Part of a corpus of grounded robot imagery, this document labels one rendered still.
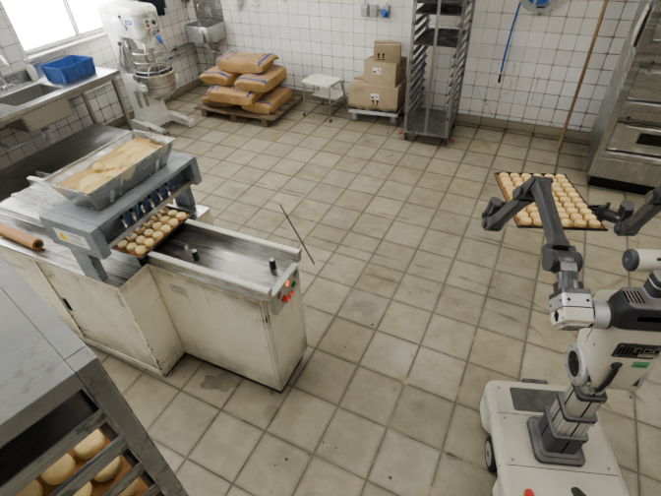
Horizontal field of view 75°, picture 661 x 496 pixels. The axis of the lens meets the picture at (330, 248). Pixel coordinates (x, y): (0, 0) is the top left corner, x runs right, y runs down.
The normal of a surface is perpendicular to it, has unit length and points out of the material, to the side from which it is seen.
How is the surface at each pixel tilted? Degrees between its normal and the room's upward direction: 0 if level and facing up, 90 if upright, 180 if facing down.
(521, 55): 90
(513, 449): 0
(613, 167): 90
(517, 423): 0
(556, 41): 90
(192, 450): 0
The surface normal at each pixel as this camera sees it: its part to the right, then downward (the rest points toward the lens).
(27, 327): -0.04, -0.76
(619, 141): -0.44, 0.62
